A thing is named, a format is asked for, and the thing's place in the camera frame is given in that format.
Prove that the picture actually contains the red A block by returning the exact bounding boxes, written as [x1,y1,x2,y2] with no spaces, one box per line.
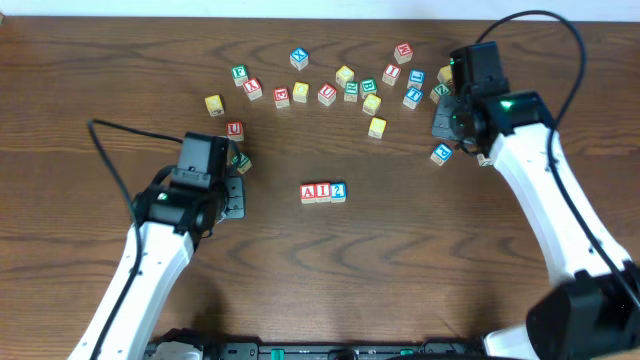
[300,184,317,204]

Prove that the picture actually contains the red i block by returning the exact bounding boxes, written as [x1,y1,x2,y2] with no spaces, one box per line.
[315,183,331,203]
[382,64,401,86]

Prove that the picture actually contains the blue 2 block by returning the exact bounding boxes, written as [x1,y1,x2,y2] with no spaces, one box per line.
[330,182,347,203]

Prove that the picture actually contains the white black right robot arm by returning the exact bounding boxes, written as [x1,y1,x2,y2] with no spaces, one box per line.
[433,92,639,359]

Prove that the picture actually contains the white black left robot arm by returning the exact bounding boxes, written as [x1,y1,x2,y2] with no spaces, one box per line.
[69,166,245,359]

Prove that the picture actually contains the green N block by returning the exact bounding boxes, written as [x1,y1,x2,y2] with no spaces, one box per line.
[232,153,252,174]

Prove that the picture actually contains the green Z block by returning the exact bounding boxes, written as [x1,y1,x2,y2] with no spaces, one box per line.
[430,83,451,104]

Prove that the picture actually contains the blue P block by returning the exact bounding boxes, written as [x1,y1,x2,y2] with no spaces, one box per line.
[430,143,453,166]

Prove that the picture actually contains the blue T block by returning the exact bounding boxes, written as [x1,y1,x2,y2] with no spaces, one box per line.
[403,87,424,110]

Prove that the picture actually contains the yellow block upper right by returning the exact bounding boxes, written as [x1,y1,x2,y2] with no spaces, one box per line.
[437,65,453,86]

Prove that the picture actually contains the plain wooden block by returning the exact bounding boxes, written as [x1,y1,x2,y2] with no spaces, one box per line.
[476,153,492,167]

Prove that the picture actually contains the blue L block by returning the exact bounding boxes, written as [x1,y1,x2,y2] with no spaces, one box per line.
[407,69,426,90]

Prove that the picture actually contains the red U block left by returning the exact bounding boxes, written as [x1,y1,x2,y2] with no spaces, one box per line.
[226,121,244,142]

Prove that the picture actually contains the red u block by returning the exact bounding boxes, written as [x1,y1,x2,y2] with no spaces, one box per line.
[318,83,337,106]
[226,121,244,142]

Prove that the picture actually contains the yellow block lower middle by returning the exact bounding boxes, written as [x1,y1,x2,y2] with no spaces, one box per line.
[368,117,387,139]

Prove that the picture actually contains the yellow block below B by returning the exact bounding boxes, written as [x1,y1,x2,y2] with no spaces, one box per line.
[362,94,382,116]

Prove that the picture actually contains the red H block top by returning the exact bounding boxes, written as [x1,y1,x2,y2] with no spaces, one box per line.
[394,43,414,64]

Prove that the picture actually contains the yellow block far left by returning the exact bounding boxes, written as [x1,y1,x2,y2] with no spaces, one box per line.
[204,95,224,117]

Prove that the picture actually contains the green B block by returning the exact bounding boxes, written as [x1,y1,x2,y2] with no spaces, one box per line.
[360,78,378,99]

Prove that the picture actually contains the red E block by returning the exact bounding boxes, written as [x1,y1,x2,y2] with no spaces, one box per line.
[273,87,290,108]

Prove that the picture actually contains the red X block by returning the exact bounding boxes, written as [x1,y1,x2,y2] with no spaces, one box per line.
[242,78,263,101]

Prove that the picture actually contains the green R block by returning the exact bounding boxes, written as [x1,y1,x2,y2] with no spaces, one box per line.
[344,81,359,102]

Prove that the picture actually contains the green F block upper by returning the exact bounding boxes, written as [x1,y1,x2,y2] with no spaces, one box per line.
[231,65,249,87]

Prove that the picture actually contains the yellow block near left gripper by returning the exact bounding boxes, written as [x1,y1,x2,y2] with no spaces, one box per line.
[292,82,310,103]

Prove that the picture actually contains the yellow block top middle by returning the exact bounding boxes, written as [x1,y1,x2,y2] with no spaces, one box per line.
[336,65,355,88]

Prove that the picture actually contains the blue X block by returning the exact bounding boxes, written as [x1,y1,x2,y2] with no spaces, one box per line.
[290,48,309,71]

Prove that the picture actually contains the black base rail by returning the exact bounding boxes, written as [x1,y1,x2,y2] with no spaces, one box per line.
[144,341,486,360]

